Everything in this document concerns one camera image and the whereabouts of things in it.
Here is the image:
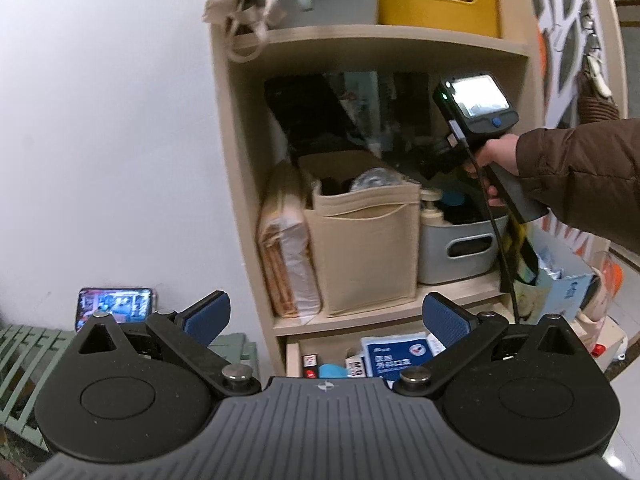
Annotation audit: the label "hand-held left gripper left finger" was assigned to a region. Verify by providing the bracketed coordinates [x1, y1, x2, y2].
[65, 290, 261, 395]

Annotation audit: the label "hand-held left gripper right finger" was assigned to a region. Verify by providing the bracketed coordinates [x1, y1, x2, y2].
[392, 292, 588, 395]

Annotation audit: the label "blue-grey plastic basket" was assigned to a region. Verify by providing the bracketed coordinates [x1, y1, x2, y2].
[419, 205, 511, 286]

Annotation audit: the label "blue white mask pack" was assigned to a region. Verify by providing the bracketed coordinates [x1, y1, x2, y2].
[360, 332, 432, 378]

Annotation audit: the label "light wooden drawer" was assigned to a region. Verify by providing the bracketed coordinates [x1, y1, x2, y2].
[285, 330, 506, 378]

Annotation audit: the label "beige felt organizer box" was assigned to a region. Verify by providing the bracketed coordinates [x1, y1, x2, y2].
[298, 151, 421, 317]

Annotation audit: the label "beige wooden shelf unit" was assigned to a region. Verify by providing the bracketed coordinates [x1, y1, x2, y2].
[207, 0, 548, 376]

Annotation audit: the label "person's right forearm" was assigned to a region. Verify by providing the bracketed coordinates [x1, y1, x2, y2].
[515, 119, 640, 256]

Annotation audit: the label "person's right hand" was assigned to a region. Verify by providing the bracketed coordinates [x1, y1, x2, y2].
[462, 134, 523, 208]

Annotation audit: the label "orange brown padded envelopes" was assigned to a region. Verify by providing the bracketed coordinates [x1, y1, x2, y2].
[256, 160, 306, 318]

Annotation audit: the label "white tree lattice panel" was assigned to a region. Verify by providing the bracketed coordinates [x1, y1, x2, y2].
[522, 0, 628, 261]

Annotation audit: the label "mirror pane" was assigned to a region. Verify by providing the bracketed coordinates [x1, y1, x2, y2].
[325, 71, 433, 171]

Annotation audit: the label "smartphone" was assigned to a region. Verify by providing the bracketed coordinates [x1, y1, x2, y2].
[75, 287, 158, 332]

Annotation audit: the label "cream pump bottle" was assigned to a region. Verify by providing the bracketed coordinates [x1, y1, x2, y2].
[419, 187, 446, 226]

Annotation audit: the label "brown woven hanging basket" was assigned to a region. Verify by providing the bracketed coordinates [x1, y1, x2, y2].
[575, 70, 621, 123]

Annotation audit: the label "light blue cardboard box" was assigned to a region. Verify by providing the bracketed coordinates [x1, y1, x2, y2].
[530, 227, 596, 321]

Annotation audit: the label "silver bubble wrap pack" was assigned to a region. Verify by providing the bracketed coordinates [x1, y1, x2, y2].
[349, 169, 403, 193]

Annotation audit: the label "pale round container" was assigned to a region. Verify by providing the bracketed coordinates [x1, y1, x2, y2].
[575, 280, 621, 323]

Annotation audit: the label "white power strip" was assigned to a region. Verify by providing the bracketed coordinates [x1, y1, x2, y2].
[590, 317, 632, 361]

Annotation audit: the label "black flat panel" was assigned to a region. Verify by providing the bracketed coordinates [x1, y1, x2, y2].
[264, 74, 373, 161]

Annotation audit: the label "orange plastic object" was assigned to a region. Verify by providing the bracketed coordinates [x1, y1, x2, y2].
[597, 257, 625, 293]

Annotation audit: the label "green slatted rack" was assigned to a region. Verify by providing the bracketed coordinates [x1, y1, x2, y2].
[0, 324, 258, 461]

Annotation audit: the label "yellow black strap bag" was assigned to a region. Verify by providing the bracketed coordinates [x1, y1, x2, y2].
[500, 215, 541, 286]

